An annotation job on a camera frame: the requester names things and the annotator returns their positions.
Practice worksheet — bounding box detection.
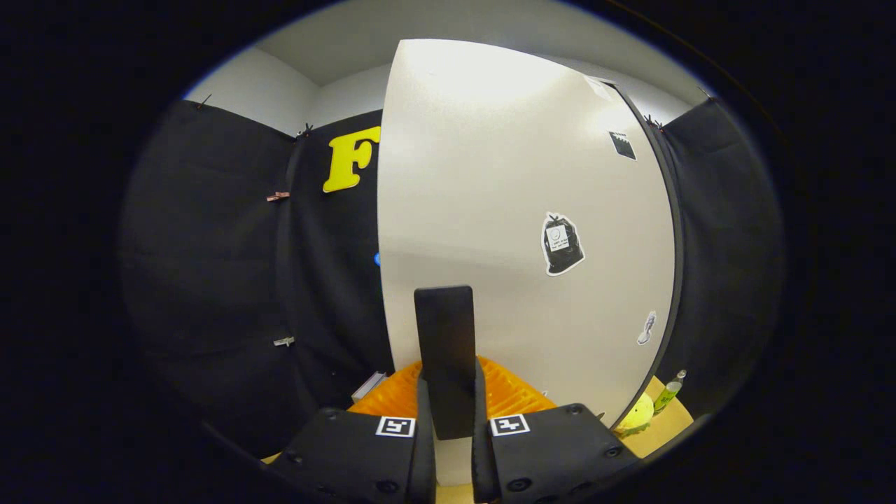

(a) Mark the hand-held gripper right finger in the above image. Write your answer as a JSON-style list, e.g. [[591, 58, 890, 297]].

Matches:
[[470, 356, 642, 504]]

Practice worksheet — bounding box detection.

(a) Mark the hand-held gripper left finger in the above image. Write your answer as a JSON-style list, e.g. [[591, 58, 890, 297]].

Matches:
[[262, 359, 438, 504]]

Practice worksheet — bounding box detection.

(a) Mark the black cabinet door handle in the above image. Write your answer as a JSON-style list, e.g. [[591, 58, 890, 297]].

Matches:
[[414, 285, 478, 442]]

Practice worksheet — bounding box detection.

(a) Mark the white spine book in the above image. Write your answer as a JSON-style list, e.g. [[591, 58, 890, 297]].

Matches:
[[351, 371, 388, 403]]

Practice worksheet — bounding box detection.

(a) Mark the yellow plush toy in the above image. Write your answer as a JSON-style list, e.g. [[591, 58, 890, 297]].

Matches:
[[615, 392, 655, 438]]

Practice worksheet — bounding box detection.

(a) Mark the green bottle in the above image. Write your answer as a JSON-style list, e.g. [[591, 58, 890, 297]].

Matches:
[[653, 370, 688, 415]]

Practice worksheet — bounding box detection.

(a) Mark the black backdrop cloth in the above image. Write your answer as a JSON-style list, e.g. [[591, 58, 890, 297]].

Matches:
[[119, 98, 785, 463]]

